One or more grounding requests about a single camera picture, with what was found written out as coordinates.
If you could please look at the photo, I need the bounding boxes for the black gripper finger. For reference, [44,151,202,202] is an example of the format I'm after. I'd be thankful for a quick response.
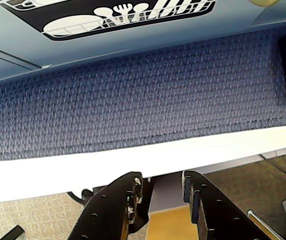
[181,170,272,240]
[67,171,150,240]

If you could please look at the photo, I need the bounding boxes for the blue door with dishwasher print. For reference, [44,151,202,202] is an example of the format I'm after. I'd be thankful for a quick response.
[0,0,267,69]

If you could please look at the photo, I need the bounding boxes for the black chair caster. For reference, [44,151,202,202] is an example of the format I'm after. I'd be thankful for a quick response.
[67,188,95,208]

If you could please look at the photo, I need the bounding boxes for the yellow flat panel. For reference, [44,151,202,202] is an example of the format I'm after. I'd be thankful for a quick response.
[145,204,196,240]

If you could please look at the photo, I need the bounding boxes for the chrome metal tube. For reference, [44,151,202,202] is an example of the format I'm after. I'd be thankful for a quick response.
[247,209,285,240]

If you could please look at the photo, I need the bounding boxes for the black flat bar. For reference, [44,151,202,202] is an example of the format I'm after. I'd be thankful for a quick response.
[1,224,25,240]

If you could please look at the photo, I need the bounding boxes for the blue woven floor mat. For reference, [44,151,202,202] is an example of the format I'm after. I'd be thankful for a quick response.
[0,32,286,162]

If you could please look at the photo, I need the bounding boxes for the blue toy kitchen unit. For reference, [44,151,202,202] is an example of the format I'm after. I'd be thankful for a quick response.
[0,0,286,87]

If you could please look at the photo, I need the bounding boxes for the gold dishwasher door handle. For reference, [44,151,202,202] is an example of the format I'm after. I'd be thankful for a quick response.
[247,0,274,7]

